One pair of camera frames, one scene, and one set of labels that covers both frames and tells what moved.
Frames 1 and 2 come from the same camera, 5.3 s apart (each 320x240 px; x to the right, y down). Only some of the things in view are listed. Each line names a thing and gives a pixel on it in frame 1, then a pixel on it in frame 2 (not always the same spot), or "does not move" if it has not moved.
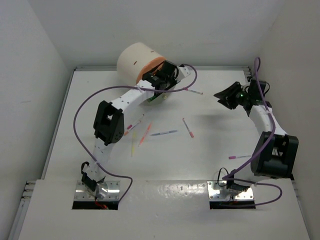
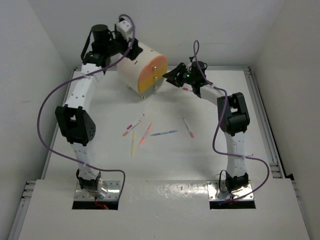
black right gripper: x=226 y=96 → x=173 y=76
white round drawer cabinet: x=136 y=59 does not move
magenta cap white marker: x=130 y=126 does not move
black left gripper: x=174 y=80 → x=133 y=50
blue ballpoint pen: x=164 y=132 does not move
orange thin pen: x=146 y=133 does not move
